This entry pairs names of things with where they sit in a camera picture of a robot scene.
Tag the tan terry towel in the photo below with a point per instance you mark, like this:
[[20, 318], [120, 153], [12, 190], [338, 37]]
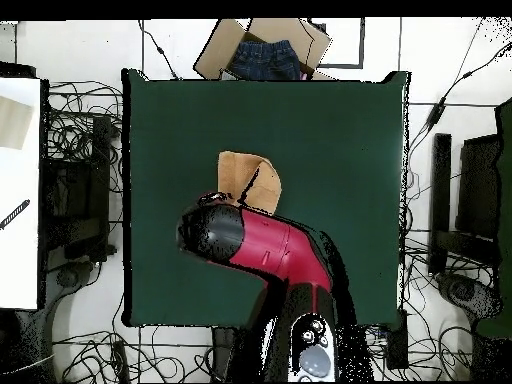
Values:
[[236, 172]]

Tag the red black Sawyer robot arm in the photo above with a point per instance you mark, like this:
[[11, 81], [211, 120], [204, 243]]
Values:
[[276, 248]]

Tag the black flat panel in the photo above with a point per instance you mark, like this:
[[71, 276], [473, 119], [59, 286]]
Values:
[[480, 188]]

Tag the dark green table cloth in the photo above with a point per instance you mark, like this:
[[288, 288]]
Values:
[[200, 120]]

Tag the black equipment rack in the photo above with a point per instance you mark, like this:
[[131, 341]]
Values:
[[76, 192]]

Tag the open cardboard box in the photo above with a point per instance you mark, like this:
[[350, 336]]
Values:
[[218, 52]]

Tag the blue denim jeans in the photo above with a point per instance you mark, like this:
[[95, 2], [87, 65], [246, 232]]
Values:
[[264, 60]]

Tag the black office chair base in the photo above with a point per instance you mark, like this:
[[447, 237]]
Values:
[[464, 292], [68, 278]]

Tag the black power strip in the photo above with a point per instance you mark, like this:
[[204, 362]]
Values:
[[396, 348], [120, 360]]

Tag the white side table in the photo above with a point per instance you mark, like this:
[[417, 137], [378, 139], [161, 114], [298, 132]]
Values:
[[20, 260]]

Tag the beige sheet of card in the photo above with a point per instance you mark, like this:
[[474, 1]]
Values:
[[14, 124]]

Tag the black upright bar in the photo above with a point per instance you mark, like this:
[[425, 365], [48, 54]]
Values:
[[440, 180]]

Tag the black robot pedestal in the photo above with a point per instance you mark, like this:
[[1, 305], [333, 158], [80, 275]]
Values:
[[224, 352]]

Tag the black rectangular frame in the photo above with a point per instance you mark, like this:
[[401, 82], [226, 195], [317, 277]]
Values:
[[362, 44]]

